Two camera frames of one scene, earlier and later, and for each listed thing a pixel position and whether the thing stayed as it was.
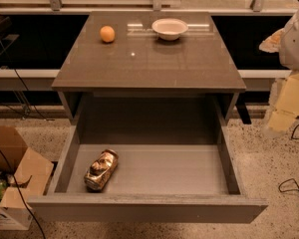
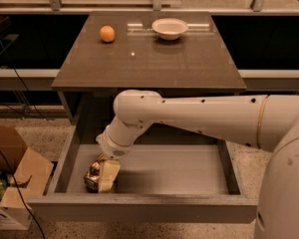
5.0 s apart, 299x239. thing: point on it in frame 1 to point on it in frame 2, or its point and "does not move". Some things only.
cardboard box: x=19 y=177 does not move
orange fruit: x=107 y=34 does not move
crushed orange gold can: x=100 y=169 does not move
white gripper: x=296 y=42 to x=111 y=149
